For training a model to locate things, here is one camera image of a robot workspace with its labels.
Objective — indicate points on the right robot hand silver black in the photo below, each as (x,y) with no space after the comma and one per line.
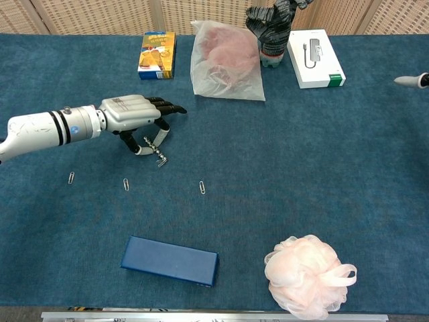
(410,80)

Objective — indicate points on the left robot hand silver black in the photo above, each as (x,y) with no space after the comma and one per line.
(130,112)

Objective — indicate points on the silver metal bead chain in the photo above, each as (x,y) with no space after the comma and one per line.
(154,147)

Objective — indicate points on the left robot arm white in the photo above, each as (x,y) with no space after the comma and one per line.
(40,132)

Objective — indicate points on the yellow snack box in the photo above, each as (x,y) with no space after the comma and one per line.
(157,55)

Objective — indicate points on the white USB hub box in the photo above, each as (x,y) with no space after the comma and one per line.
(315,60)

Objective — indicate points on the wicker folding screen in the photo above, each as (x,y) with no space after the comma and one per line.
(100,16)

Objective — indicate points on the white bag with pink mesh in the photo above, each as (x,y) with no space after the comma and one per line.
(224,63)

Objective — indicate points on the clear plastic bottle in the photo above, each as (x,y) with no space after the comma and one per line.
(272,61)

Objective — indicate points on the blue felt table cover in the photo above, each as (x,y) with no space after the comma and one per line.
(268,151)

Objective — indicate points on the grey knit work glove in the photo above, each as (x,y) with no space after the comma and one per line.
(273,27)

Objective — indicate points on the blue rectangular box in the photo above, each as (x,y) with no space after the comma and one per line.
(167,260)

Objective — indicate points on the pink mesh bath pouf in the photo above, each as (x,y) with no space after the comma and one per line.
(305,275)

